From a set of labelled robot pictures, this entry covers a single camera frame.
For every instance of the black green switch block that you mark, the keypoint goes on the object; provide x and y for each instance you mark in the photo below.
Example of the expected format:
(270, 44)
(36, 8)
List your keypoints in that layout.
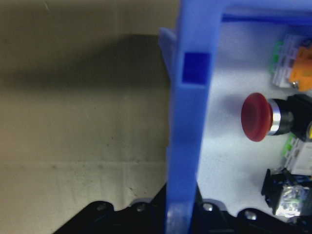
(278, 190)

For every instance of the red mushroom push button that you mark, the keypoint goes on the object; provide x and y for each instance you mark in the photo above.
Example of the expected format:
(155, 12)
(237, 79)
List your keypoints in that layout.
(256, 117)

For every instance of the orange push button switch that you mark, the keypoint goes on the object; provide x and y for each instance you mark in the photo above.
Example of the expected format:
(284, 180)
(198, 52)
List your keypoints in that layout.
(302, 65)

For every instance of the blue bin with buttons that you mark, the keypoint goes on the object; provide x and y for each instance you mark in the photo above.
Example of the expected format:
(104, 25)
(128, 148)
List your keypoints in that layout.
(190, 122)

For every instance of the white contact block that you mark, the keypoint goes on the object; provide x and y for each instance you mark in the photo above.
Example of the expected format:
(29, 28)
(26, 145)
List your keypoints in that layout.
(299, 156)

